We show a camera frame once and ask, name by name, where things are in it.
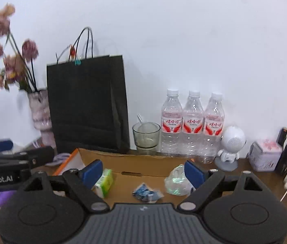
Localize crumpled blue wrapper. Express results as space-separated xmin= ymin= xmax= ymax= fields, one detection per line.
xmin=133 ymin=182 xmax=164 ymax=204

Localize dried pink flowers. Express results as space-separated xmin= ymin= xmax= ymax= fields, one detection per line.
xmin=0 ymin=3 xmax=39 ymax=93

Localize grey glass cup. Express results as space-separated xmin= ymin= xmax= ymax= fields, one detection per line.
xmin=133 ymin=122 xmax=161 ymax=155

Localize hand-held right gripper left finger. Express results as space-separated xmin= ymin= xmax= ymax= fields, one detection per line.
xmin=19 ymin=160 xmax=109 ymax=212

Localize pink patterned vase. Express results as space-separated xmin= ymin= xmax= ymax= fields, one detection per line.
xmin=28 ymin=89 xmax=56 ymax=149

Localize orange-edged cardboard box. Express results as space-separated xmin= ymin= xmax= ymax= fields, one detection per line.
xmin=52 ymin=147 xmax=221 ymax=205

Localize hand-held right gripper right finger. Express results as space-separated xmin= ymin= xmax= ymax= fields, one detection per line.
xmin=179 ymin=160 xmax=267 ymax=212

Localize black paper bag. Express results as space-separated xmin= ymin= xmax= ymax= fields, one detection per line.
xmin=46 ymin=27 xmax=130 ymax=154

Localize white astronaut figurine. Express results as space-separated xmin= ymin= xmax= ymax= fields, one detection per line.
xmin=215 ymin=125 xmax=247 ymax=172

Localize lilac cable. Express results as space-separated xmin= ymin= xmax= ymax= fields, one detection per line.
xmin=45 ymin=152 xmax=71 ymax=167

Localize red label water bottle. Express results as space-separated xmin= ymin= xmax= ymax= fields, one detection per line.
xmin=201 ymin=92 xmax=225 ymax=163
xmin=182 ymin=90 xmax=205 ymax=158
xmin=160 ymin=89 xmax=183 ymax=155

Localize green tissue packet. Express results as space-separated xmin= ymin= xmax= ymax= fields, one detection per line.
xmin=93 ymin=168 xmax=115 ymax=199

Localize black bottle with gold cap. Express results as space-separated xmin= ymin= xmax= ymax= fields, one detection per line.
xmin=277 ymin=127 xmax=287 ymax=148

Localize pink floral tin box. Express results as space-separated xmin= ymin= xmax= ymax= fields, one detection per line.
xmin=248 ymin=138 xmax=283 ymax=172

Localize clear crumpled plastic bag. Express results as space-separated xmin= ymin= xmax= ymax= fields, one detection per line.
xmin=164 ymin=164 xmax=197 ymax=196

